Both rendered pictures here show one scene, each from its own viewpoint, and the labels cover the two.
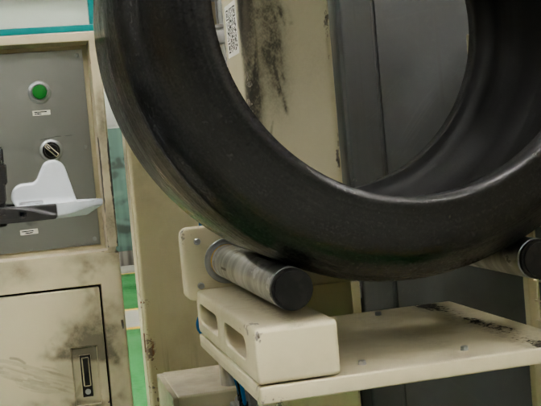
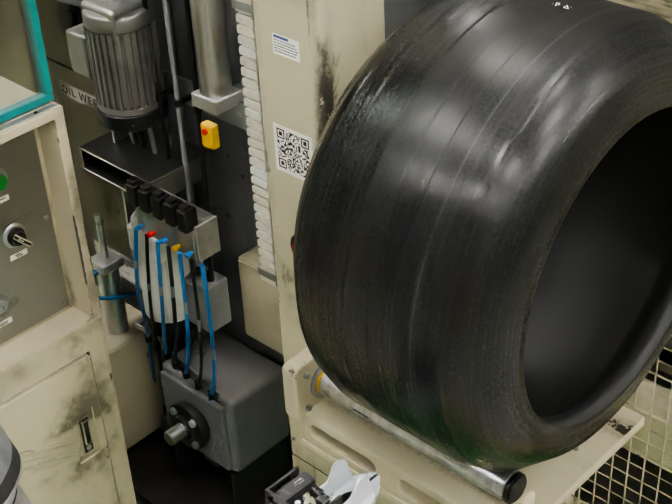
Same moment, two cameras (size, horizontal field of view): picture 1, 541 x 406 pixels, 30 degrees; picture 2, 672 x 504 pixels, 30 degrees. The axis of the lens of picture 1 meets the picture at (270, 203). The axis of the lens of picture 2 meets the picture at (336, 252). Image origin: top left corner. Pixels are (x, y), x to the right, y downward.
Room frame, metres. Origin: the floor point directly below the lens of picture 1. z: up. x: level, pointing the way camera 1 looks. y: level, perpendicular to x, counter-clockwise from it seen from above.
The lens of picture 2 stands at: (0.15, 0.78, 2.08)
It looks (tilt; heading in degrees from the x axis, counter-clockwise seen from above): 34 degrees down; 328
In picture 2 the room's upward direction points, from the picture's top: 3 degrees counter-clockwise
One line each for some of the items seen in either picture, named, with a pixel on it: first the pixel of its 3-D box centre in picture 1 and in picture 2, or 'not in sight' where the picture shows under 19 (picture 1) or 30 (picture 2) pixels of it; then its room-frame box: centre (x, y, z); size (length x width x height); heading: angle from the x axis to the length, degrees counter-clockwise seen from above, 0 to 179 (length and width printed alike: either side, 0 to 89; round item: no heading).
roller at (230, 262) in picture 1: (254, 272); (414, 430); (1.19, 0.03, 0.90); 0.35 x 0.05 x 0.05; 14
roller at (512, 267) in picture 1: (471, 247); not in sight; (1.26, -0.25, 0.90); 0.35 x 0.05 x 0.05; 14
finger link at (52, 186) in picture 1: (56, 188); (361, 492); (1.04, 0.22, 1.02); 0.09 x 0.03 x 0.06; 103
